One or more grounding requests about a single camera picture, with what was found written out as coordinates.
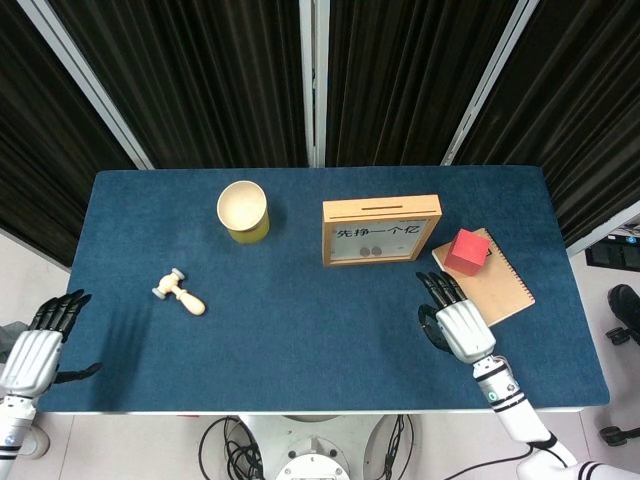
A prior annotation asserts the black office chair base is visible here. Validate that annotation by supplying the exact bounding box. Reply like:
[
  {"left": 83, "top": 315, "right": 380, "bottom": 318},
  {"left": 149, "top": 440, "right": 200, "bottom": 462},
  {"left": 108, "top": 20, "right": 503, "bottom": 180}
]
[{"left": 599, "top": 324, "right": 640, "bottom": 447}]

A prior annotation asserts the black shoe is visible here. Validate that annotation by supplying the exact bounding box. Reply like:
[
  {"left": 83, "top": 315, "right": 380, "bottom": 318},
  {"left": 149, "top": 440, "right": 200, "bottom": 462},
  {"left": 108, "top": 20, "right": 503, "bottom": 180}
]
[{"left": 607, "top": 283, "right": 640, "bottom": 331}]

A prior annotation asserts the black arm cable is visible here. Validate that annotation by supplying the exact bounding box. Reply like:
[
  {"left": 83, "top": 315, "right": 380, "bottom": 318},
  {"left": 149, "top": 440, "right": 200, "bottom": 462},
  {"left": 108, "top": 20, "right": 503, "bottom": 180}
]
[{"left": 444, "top": 444, "right": 539, "bottom": 480}]

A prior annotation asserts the yellow paper cup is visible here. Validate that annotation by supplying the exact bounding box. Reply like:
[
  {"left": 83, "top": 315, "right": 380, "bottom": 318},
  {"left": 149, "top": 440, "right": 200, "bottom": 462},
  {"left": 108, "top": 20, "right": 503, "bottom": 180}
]
[{"left": 216, "top": 180, "right": 268, "bottom": 232}]

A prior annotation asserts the red cube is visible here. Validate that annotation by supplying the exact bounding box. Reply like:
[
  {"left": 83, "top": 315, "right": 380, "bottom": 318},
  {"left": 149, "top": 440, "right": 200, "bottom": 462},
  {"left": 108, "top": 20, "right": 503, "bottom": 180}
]
[{"left": 444, "top": 228, "right": 491, "bottom": 277}]

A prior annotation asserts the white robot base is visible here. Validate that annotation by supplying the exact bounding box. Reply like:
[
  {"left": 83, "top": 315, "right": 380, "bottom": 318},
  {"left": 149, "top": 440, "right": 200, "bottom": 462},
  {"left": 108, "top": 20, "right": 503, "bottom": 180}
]
[{"left": 239, "top": 413, "right": 401, "bottom": 480}]

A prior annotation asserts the wooden toy hammer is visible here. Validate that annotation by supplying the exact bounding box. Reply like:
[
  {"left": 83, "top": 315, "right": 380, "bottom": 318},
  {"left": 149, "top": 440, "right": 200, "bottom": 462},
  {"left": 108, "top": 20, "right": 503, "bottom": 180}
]
[{"left": 152, "top": 268, "right": 207, "bottom": 317}]

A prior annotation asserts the wooden coin box frame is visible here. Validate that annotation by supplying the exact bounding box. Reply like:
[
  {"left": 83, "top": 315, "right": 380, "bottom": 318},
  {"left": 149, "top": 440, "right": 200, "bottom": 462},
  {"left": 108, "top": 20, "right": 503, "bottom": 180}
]
[{"left": 322, "top": 194, "right": 444, "bottom": 268}]

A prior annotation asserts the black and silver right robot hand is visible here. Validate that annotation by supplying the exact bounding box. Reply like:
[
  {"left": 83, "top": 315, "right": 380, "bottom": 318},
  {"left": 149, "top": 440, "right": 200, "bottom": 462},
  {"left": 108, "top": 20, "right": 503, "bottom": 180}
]
[{"left": 415, "top": 271, "right": 497, "bottom": 365}]

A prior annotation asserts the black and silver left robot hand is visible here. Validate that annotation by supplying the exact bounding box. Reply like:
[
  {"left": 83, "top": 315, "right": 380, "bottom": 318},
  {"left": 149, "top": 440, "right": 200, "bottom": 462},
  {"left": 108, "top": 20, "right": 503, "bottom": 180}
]
[{"left": 0, "top": 289, "right": 104, "bottom": 400}]

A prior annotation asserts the blue table cloth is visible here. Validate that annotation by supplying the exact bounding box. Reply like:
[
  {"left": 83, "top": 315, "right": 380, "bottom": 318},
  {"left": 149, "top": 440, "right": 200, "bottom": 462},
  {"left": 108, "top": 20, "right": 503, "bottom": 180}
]
[{"left": 37, "top": 166, "right": 612, "bottom": 414}]

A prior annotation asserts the black folding screen panel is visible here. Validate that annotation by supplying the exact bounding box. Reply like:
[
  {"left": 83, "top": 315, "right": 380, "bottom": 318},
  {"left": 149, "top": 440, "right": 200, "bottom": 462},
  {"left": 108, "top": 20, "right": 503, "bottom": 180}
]
[
  {"left": 442, "top": 0, "right": 640, "bottom": 256},
  {"left": 47, "top": 0, "right": 316, "bottom": 169},
  {"left": 0, "top": 0, "right": 154, "bottom": 274},
  {"left": 312, "top": 0, "right": 531, "bottom": 169}
]

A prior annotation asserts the black equipment box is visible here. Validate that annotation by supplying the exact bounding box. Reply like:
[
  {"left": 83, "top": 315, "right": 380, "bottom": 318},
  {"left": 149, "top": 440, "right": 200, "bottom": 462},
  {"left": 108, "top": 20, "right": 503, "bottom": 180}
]
[{"left": 584, "top": 233, "right": 640, "bottom": 274}]

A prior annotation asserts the kraft spiral notebook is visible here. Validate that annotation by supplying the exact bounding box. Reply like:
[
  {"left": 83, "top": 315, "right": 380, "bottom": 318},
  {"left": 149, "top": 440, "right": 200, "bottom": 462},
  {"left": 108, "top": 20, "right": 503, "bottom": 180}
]
[{"left": 431, "top": 227, "right": 536, "bottom": 330}]

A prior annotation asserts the black cable bundle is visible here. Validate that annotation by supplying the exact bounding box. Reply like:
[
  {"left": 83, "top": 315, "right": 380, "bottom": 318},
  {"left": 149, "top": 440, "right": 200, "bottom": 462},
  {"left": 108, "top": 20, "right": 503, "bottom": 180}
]
[
  {"left": 198, "top": 415, "right": 266, "bottom": 480},
  {"left": 377, "top": 414, "right": 417, "bottom": 480}
]

